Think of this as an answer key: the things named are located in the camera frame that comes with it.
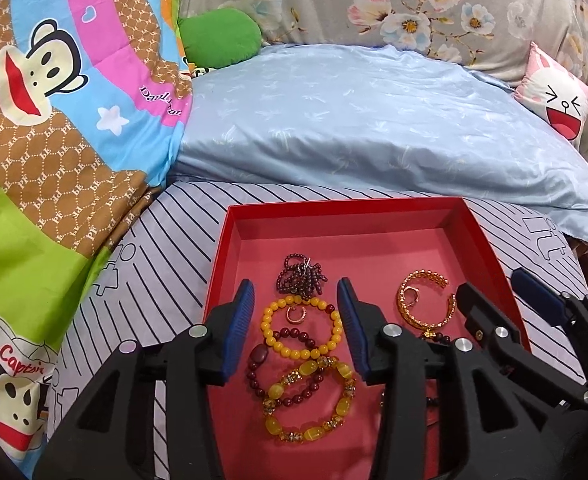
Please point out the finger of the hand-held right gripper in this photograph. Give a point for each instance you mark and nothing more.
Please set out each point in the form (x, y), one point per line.
(539, 292)
(474, 310)

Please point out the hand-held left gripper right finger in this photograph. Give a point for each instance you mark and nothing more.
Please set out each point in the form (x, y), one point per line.
(356, 330)

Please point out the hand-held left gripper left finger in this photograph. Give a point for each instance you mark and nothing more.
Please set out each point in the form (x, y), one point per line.
(236, 330)

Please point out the gold hoop earring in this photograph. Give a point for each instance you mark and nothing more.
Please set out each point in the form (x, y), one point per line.
(294, 316)
(408, 296)

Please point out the red cardboard box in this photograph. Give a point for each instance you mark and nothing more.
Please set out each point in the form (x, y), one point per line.
(349, 240)

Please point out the grey striped bed sheet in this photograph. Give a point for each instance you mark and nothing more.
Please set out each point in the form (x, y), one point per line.
(164, 260)

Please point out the pink cat face pillow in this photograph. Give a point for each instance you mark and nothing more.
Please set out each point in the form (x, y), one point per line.
(559, 100)

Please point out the light blue pillow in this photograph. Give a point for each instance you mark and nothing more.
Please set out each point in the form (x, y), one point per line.
(349, 120)

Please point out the cartoon monkey blanket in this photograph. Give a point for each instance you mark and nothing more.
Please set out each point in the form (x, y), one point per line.
(74, 135)

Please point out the green pillow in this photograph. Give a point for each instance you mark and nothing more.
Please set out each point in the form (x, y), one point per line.
(219, 37)

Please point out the grey floral cloth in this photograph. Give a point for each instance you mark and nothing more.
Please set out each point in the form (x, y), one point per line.
(374, 5)

